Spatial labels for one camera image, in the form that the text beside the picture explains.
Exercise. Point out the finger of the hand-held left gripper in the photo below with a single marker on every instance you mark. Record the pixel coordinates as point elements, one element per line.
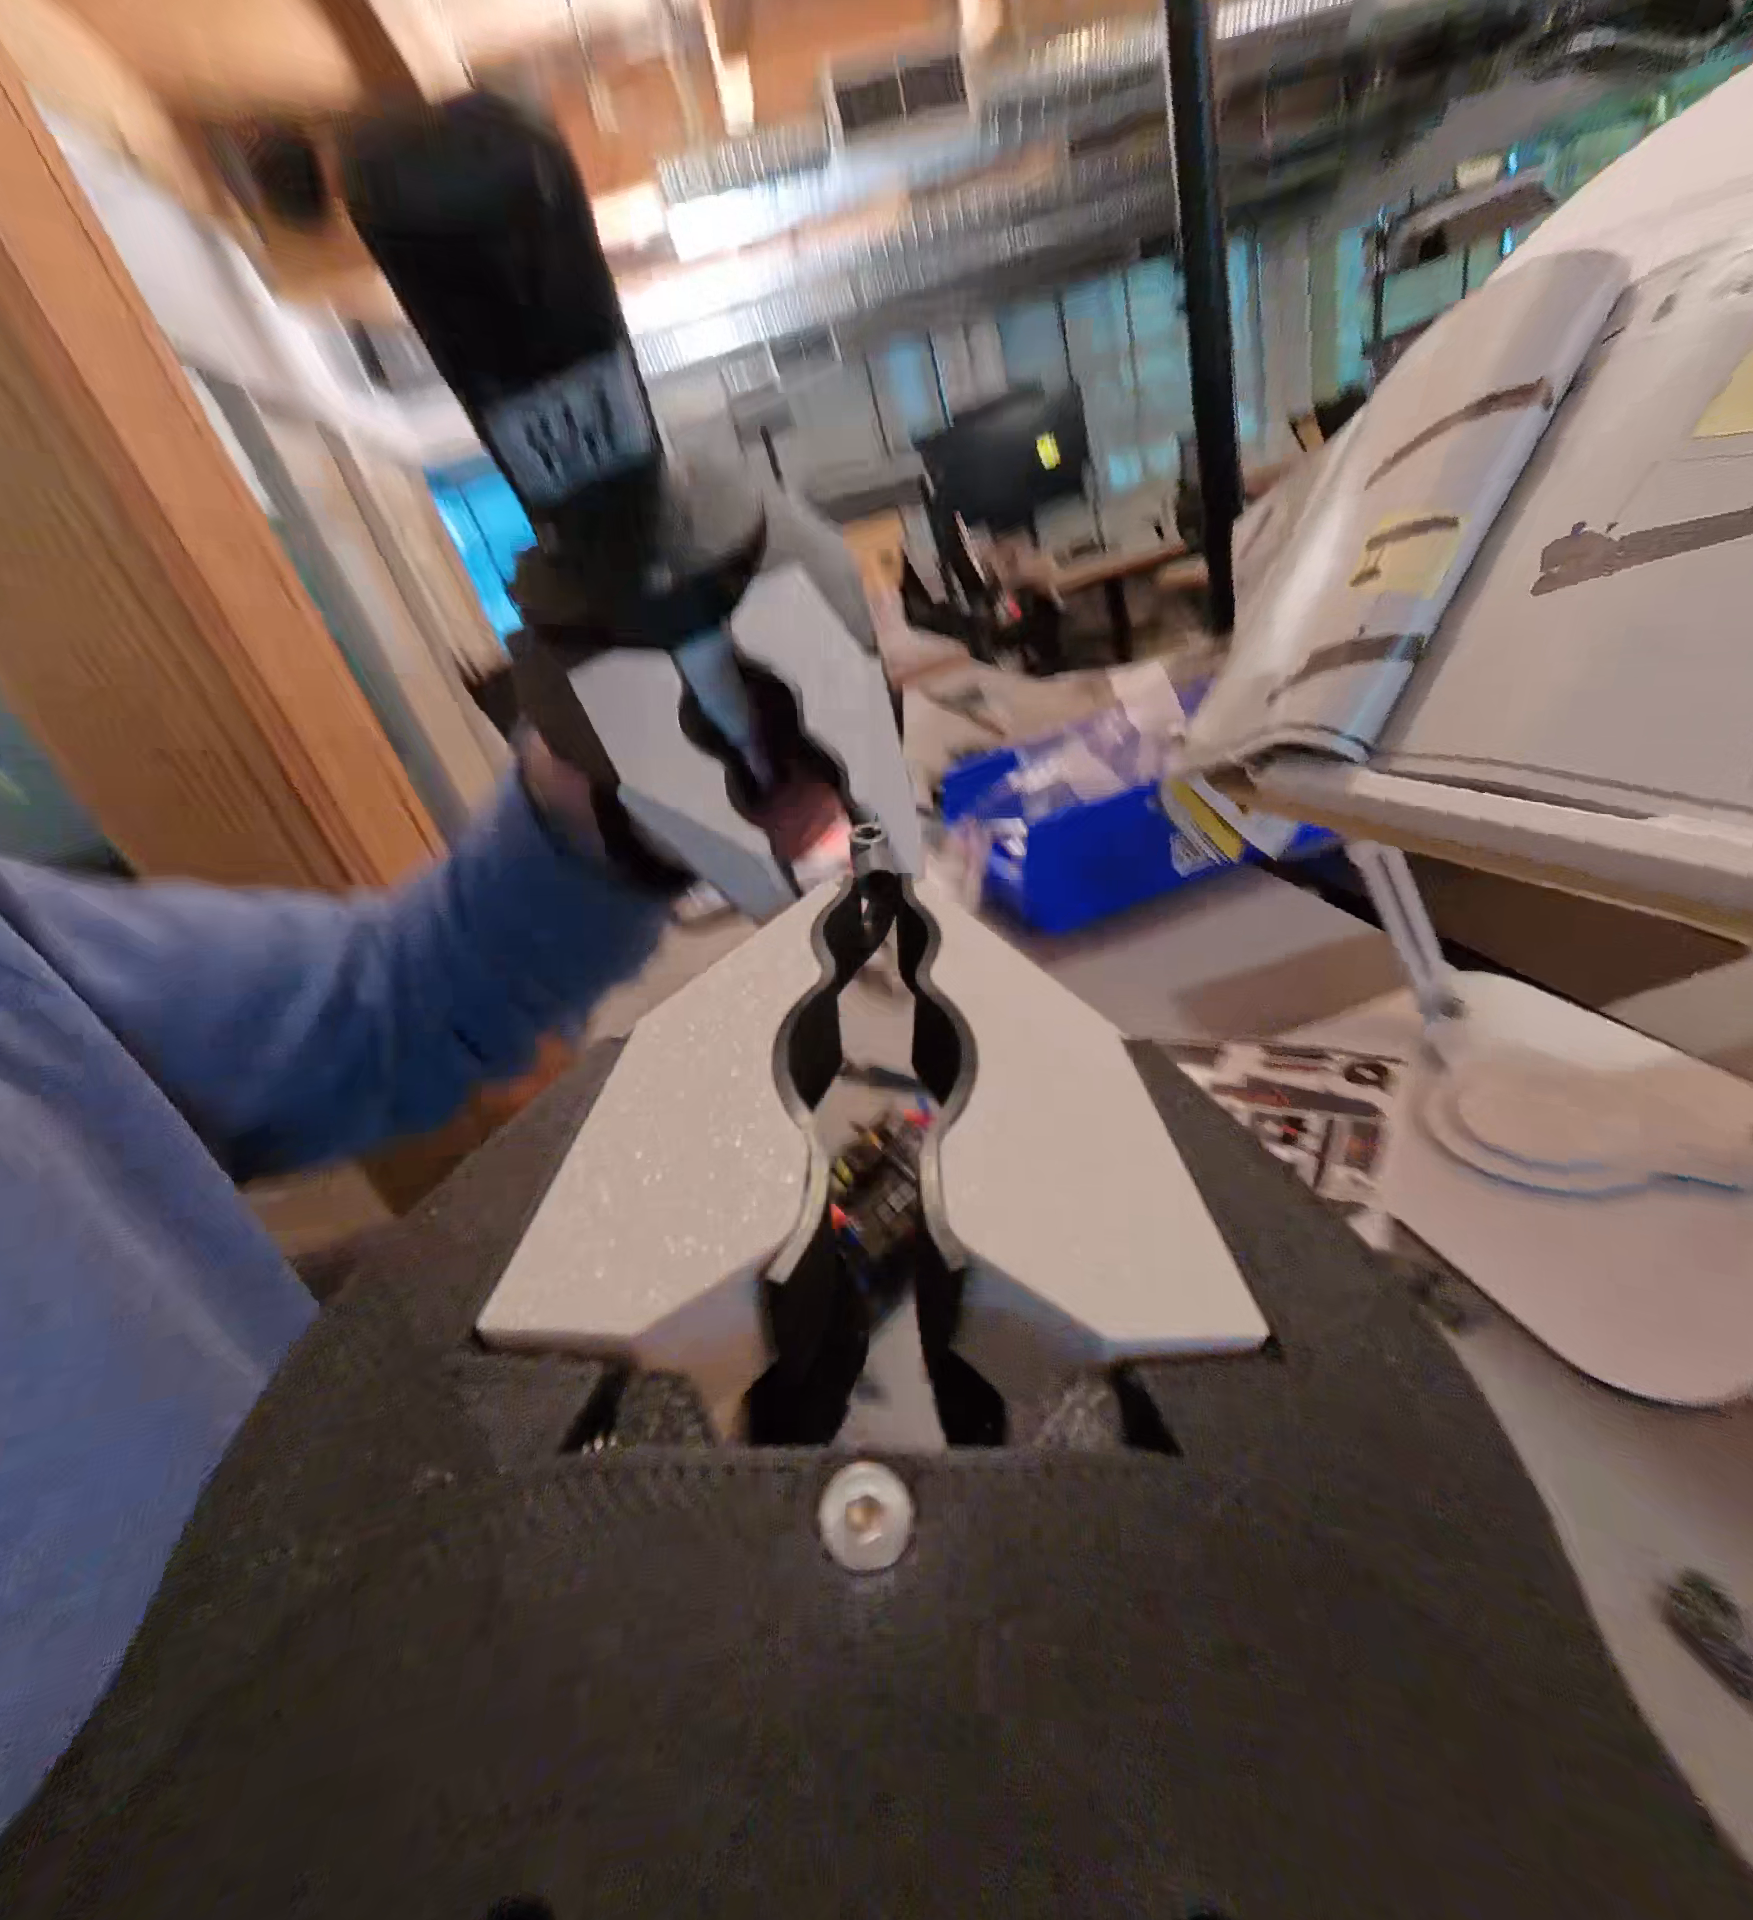
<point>666,750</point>
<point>838,689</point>

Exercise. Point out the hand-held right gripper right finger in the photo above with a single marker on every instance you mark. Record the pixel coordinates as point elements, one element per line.
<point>1085,1185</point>

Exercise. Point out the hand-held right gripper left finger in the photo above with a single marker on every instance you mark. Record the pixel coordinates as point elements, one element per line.
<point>666,1185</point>

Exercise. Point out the small grey lego connector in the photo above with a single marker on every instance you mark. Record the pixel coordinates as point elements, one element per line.
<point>871,848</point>

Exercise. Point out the person's left forearm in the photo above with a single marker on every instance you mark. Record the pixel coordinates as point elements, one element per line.
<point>410,978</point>

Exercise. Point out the partly built lego car chassis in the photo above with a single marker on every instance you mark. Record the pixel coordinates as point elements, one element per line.
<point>878,1185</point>

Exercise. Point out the lego sticker sheet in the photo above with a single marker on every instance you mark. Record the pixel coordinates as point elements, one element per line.
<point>1295,1110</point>

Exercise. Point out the lego instruction booklet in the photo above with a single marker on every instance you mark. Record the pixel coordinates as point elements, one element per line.
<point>1640,602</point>

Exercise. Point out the person's left hand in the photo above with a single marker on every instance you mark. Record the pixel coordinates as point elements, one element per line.
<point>548,789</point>

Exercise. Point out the clear plastic bag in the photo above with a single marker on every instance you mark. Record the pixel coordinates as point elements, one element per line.
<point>1103,750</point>

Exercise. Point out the black monitor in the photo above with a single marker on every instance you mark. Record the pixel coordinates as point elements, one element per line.
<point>1004,460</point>

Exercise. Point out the blue plastic bin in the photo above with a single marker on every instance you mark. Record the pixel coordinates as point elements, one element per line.
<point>1070,871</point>

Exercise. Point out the wooden pillar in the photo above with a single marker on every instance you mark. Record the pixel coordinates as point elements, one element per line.
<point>141,602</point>

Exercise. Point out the black pole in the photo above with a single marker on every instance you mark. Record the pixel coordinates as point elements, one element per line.
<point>1201,301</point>

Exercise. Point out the white book stand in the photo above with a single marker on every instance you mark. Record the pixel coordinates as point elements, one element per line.
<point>1640,1275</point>

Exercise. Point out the dark grey lego bracket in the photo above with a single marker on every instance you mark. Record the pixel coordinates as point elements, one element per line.
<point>1716,1643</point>

